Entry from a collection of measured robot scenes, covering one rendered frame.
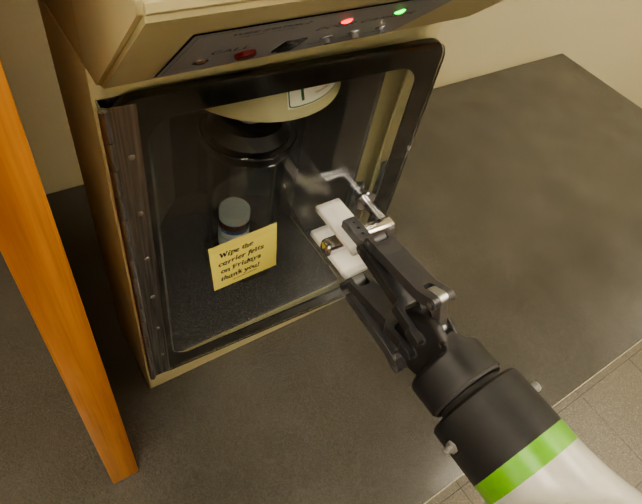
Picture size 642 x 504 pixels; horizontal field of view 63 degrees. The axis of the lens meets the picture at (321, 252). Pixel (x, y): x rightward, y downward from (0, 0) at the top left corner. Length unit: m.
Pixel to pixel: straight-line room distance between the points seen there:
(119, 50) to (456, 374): 0.34
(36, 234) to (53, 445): 0.45
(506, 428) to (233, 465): 0.37
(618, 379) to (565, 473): 1.85
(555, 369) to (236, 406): 0.49
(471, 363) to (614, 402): 1.78
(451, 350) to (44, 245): 0.32
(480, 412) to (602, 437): 1.69
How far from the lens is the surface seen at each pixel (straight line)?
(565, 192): 1.21
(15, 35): 0.86
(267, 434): 0.72
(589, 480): 0.46
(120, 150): 0.41
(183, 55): 0.31
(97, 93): 0.39
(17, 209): 0.31
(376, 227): 0.57
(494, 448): 0.45
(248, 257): 0.57
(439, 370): 0.47
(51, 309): 0.38
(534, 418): 0.46
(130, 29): 0.26
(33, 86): 0.90
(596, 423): 2.15
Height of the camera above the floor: 1.61
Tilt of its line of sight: 50 degrees down
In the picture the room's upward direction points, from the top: 14 degrees clockwise
